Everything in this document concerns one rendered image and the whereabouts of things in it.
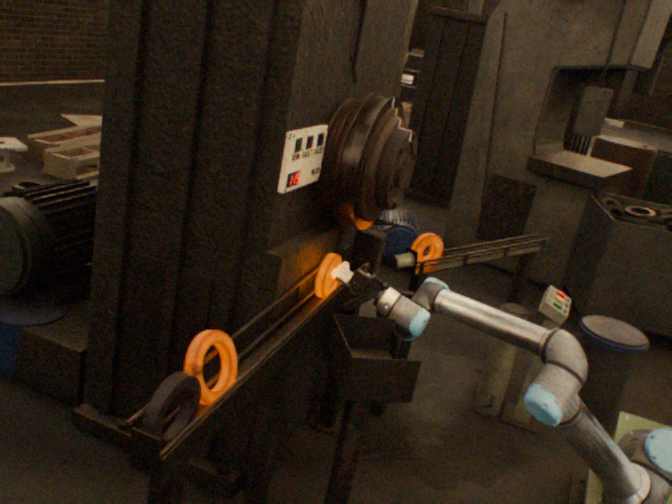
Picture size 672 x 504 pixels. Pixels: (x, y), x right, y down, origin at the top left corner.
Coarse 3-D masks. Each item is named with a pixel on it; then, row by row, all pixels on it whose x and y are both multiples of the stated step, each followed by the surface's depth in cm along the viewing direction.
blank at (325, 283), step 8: (328, 256) 228; (336, 256) 229; (328, 264) 225; (336, 264) 231; (320, 272) 225; (328, 272) 226; (320, 280) 225; (328, 280) 228; (320, 288) 226; (328, 288) 231; (320, 296) 230
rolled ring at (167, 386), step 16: (176, 384) 149; (192, 384) 156; (160, 400) 147; (192, 400) 160; (144, 416) 146; (160, 416) 147; (192, 416) 161; (160, 432) 149; (176, 432) 158; (160, 448) 151
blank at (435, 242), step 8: (416, 240) 284; (424, 240) 283; (432, 240) 285; (440, 240) 288; (416, 248) 282; (424, 248) 284; (432, 248) 289; (440, 248) 290; (432, 256) 289; (440, 256) 291
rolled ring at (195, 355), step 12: (204, 336) 169; (216, 336) 173; (228, 336) 178; (192, 348) 167; (204, 348) 168; (228, 348) 177; (192, 360) 165; (228, 360) 178; (192, 372) 164; (228, 372) 178; (204, 384) 167; (216, 384) 177; (228, 384) 176; (204, 396) 167; (216, 396) 171
